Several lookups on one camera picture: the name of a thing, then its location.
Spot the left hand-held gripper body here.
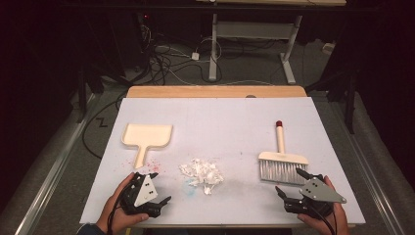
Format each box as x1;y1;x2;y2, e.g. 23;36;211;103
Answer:
120;171;162;218

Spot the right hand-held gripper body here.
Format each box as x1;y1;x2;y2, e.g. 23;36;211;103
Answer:
283;174;347;219

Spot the cream brush with red tip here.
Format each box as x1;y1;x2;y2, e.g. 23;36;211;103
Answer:
257;119;309;186

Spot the cream plastic dustpan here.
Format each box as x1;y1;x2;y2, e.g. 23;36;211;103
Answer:
120;122;174;170

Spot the pile of white paper scraps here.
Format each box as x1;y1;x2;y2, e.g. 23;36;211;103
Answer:
178;158;226;196

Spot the person's right hand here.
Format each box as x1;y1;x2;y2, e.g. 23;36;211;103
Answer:
297;175;350;235

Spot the person's left hand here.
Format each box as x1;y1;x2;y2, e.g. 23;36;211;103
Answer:
96;171;152;234

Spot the white table cover sheet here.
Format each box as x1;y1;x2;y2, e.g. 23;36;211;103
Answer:
79;97;366;227

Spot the black stand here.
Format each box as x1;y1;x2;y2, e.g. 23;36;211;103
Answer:
305;70;357;135

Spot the white-legged desk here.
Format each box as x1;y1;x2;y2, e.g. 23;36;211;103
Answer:
195;0;347;85

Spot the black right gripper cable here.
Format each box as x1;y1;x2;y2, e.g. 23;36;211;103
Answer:
307;205;338;235

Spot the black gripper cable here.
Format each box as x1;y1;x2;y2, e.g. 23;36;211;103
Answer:
307;205;338;235
106;192;124;235

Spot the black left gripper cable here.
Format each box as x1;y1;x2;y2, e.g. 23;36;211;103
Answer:
106;192;124;235

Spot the metal floor rail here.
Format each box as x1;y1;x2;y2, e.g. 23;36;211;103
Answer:
328;100;406;235
14;93;96;235

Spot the black floor cable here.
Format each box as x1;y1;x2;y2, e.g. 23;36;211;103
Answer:
81;94;129;161

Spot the white floor cable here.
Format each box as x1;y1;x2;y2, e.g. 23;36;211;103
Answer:
156;44;275;87

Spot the tangle of black cables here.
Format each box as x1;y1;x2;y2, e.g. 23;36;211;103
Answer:
136;23;224;86

